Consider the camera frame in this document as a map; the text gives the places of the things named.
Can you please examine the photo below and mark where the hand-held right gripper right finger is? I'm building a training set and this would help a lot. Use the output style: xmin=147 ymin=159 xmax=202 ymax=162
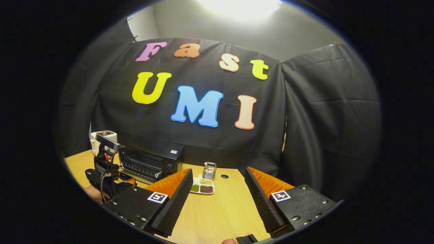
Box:
xmin=245 ymin=167 xmax=339 ymax=238

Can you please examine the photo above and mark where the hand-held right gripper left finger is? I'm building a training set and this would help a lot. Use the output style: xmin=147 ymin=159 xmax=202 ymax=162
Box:
xmin=102 ymin=168 xmax=194 ymax=238

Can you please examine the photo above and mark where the black electric oven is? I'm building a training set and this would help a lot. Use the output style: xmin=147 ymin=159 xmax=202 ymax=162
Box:
xmin=117 ymin=141 xmax=185 ymax=186

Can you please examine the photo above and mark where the white toaster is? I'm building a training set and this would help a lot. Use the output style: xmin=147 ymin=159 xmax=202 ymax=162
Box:
xmin=90 ymin=130 xmax=118 ymax=156

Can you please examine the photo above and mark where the white divided dish with beans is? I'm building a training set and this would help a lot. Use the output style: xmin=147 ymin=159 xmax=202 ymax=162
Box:
xmin=190 ymin=175 xmax=215 ymax=195

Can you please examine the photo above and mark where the clear plastic water bottle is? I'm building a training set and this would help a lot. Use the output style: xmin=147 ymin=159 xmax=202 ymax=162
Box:
xmin=101 ymin=130 xmax=112 ymax=160

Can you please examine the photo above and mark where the black backdrop cloth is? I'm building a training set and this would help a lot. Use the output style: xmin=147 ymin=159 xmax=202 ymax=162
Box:
xmin=56 ymin=19 xmax=382 ymax=200

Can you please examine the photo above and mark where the large ceiling light panel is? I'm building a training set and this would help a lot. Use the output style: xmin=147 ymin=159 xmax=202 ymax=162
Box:
xmin=198 ymin=0 xmax=282 ymax=19

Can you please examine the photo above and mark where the metal wire holder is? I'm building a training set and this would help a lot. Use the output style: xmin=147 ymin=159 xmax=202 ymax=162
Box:
xmin=203 ymin=162 xmax=217 ymax=180

